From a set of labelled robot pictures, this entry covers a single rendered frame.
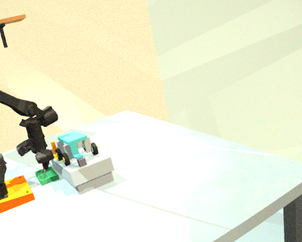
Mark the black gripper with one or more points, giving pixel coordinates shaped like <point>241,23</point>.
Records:
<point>43,155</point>

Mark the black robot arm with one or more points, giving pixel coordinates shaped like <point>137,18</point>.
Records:
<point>37,117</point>

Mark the yellow block with orange handle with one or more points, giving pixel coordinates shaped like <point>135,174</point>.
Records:
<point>54,148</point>

